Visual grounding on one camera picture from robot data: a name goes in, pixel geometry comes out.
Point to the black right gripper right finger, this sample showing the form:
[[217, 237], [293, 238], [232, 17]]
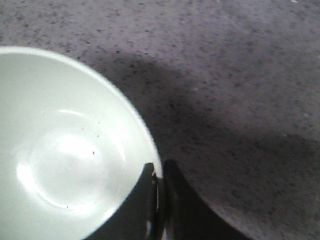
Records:
[[188, 216]]

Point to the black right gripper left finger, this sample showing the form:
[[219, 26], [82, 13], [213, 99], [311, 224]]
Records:
[[137, 217]]

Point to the light green bowl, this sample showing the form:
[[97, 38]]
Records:
[[72, 147]]

